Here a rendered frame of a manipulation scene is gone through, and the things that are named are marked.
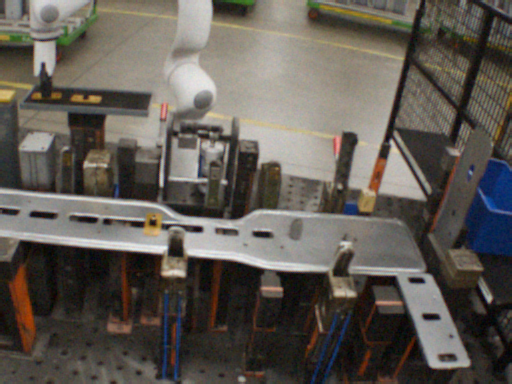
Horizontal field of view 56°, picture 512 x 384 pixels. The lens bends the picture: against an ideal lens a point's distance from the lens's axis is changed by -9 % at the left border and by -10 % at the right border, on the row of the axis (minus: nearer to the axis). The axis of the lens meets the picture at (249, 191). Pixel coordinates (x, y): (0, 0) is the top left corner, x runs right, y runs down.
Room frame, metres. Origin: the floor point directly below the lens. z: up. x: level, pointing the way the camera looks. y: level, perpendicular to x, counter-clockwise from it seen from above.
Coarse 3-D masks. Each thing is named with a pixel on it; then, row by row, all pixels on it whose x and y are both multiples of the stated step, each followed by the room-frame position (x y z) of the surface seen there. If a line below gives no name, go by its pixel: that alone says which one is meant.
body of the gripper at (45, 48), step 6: (36, 42) 1.22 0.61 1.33; (42, 42) 1.22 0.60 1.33; (48, 42) 1.22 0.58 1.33; (54, 42) 1.26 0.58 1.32; (36, 48) 1.21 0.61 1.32; (42, 48) 1.21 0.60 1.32; (48, 48) 1.22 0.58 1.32; (54, 48) 1.26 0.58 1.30; (36, 54) 1.21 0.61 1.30; (42, 54) 1.21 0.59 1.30; (48, 54) 1.22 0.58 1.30; (54, 54) 1.27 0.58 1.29; (36, 60) 1.21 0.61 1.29; (42, 60) 1.21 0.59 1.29; (48, 60) 1.22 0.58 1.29; (54, 60) 1.27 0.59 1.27; (36, 66) 1.21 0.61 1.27; (48, 66) 1.22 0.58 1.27; (54, 66) 1.29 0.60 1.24; (36, 72) 1.20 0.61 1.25
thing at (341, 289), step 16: (336, 288) 0.80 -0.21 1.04; (352, 288) 0.81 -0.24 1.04; (320, 304) 0.84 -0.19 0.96; (336, 304) 0.78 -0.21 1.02; (352, 304) 0.79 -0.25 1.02; (320, 320) 0.81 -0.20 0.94; (336, 320) 0.78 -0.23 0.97; (320, 336) 0.83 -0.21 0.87; (336, 336) 0.78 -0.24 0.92; (304, 352) 0.84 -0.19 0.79; (320, 352) 0.80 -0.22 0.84; (304, 368) 0.81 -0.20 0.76; (320, 368) 0.79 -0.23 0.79
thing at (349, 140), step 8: (344, 136) 1.19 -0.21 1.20; (352, 136) 1.17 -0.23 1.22; (344, 144) 1.18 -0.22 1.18; (352, 144) 1.16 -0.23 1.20; (344, 152) 1.19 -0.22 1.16; (352, 152) 1.18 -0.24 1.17; (344, 160) 1.19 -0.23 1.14; (352, 160) 1.18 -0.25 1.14; (336, 168) 1.18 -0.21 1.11; (344, 168) 1.19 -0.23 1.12; (336, 176) 1.17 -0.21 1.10; (344, 176) 1.18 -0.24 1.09; (336, 184) 1.17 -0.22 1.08; (344, 184) 1.18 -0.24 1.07; (344, 192) 1.17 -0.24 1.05
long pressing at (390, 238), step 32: (0, 192) 0.99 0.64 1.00; (32, 192) 1.01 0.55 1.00; (0, 224) 0.87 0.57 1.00; (32, 224) 0.89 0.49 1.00; (64, 224) 0.92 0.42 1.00; (96, 224) 0.94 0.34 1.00; (192, 224) 1.00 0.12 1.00; (224, 224) 1.02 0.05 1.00; (256, 224) 1.04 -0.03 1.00; (288, 224) 1.06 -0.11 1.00; (320, 224) 1.09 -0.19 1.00; (352, 224) 1.11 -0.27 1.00; (384, 224) 1.13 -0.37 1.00; (192, 256) 0.90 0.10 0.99; (224, 256) 0.91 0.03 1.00; (256, 256) 0.92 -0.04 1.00; (288, 256) 0.94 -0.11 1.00; (320, 256) 0.96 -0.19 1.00; (384, 256) 0.99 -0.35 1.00; (416, 256) 1.01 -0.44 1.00
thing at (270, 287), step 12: (264, 276) 0.87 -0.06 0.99; (276, 276) 0.88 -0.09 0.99; (264, 288) 0.83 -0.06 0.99; (276, 288) 0.84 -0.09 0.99; (264, 300) 0.81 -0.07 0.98; (276, 300) 0.81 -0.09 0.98; (264, 312) 0.81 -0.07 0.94; (276, 312) 0.81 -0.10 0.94; (264, 324) 0.81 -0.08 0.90; (252, 336) 0.84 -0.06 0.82; (264, 336) 0.82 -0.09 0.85; (252, 348) 0.82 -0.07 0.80; (264, 348) 0.82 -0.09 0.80; (240, 360) 0.86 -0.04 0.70; (252, 360) 0.81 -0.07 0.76; (264, 360) 0.82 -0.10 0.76; (252, 372) 0.81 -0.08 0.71
